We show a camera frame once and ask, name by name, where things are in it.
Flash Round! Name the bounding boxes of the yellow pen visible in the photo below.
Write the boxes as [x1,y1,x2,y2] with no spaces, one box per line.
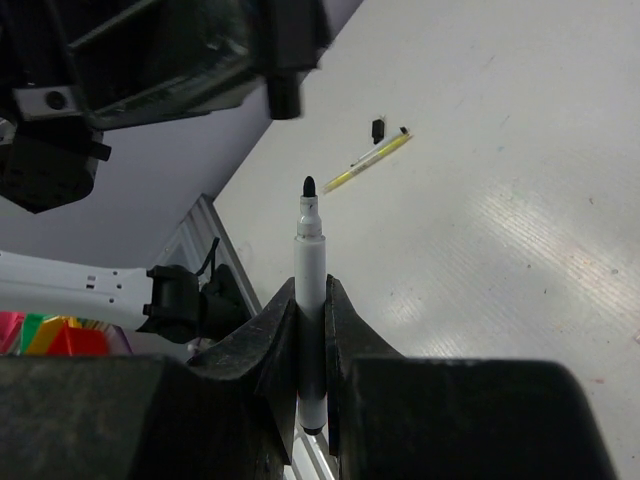
[322,127,412,194]

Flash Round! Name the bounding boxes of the black pen cap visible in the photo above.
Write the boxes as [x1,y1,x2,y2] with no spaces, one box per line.
[371,117,386,145]

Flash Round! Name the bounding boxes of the white pen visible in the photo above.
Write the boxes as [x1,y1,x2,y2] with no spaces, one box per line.
[294,176,328,436]

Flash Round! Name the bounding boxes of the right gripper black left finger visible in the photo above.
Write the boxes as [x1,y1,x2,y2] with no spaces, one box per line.
[1,281,297,479]

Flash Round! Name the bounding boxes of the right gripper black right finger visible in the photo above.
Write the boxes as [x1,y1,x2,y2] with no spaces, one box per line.
[325,277,616,479]

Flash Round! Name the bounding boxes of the colourful objects under table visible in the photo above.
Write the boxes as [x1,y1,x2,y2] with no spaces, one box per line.
[1,312,133,356]

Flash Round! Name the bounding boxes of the black pen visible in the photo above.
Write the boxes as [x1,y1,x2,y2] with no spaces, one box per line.
[264,0,332,120]

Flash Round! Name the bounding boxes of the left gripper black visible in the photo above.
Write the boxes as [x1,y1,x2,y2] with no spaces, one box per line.
[1,1,278,214]

